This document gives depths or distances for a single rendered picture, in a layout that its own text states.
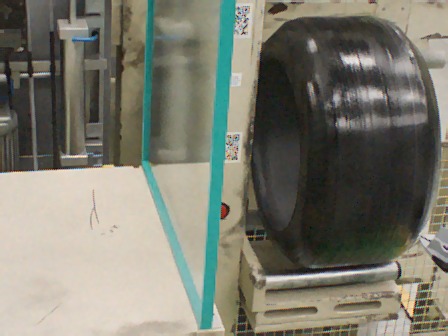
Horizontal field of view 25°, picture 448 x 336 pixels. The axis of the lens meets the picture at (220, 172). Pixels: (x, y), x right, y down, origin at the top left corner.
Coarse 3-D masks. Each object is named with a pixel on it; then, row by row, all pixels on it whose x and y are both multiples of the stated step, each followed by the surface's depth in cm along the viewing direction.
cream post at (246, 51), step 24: (240, 0) 204; (264, 0) 205; (240, 48) 209; (240, 72) 211; (240, 96) 214; (240, 120) 217; (240, 168) 222; (240, 192) 225; (240, 216) 228; (240, 240) 231; (240, 264) 235; (216, 288) 236
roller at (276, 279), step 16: (272, 272) 231; (288, 272) 231; (304, 272) 232; (320, 272) 232; (336, 272) 233; (352, 272) 234; (368, 272) 235; (384, 272) 236; (400, 272) 237; (272, 288) 230; (288, 288) 232
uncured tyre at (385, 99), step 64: (320, 64) 210; (384, 64) 211; (256, 128) 251; (320, 128) 206; (384, 128) 207; (256, 192) 247; (320, 192) 208; (384, 192) 209; (320, 256) 220; (384, 256) 225
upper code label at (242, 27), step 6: (240, 6) 204; (246, 6) 205; (252, 6) 205; (240, 12) 205; (246, 12) 205; (240, 18) 205; (246, 18) 206; (240, 24) 206; (246, 24) 206; (234, 30) 206; (240, 30) 207; (246, 30) 207; (234, 36) 207; (240, 36) 207; (246, 36) 208
